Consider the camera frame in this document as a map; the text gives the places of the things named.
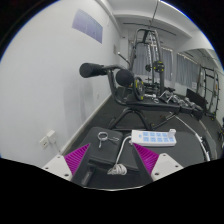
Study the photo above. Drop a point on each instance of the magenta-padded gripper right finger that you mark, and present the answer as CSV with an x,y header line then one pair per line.
x,y
146,158

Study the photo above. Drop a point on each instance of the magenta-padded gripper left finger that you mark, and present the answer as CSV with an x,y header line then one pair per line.
x,y
77,158

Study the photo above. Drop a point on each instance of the black yellow weight plate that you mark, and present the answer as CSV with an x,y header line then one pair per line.
x,y
158,66
138,88

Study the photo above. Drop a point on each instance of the grey window curtain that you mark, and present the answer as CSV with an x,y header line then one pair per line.
x,y
188,70
166,61

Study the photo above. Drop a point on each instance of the chrome barbell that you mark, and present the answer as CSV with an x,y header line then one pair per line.
x,y
200,140

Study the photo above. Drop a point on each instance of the group of dumbbells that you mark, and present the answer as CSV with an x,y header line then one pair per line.
x,y
181,100

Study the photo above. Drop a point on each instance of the ceiling light strip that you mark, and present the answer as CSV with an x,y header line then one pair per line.
x,y
173,8

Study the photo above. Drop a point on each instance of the purple wall poster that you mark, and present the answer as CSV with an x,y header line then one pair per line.
x,y
88,26

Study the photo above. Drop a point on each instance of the white wall socket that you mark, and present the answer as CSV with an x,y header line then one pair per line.
x,y
44,142

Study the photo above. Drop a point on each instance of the white charger block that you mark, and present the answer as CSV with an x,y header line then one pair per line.
x,y
172,133

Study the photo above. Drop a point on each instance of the black upright gym mat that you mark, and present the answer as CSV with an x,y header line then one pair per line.
x,y
196,97

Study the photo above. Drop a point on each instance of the black squat rack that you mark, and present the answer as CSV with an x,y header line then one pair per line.
x,y
216,86

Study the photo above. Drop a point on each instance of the white power strip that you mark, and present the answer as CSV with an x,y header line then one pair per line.
x,y
153,137

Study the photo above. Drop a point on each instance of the black weight bench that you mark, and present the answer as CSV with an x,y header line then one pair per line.
x,y
160,106

